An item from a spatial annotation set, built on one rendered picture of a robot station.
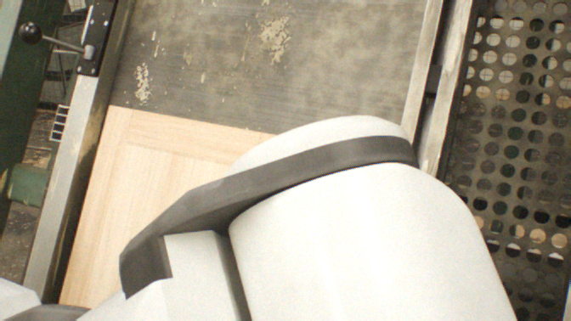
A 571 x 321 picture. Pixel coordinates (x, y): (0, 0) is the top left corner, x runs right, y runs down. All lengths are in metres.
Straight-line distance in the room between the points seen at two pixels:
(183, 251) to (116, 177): 0.82
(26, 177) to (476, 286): 1.11
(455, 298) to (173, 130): 0.81
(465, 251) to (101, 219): 0.87
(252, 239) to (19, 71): 1.09
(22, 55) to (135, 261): 1.06
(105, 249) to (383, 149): 0.86
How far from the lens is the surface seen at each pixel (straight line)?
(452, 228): 0.21
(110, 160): 1.03
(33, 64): 1.28
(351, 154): 0.18
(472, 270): 0.21
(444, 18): 0.83
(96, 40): 1.08
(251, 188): 0.18
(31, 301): 0.54
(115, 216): 1.01
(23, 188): 1.25
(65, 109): 1.13
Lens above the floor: 1.62
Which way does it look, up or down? 24 degrees down
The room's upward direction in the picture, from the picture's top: straight up
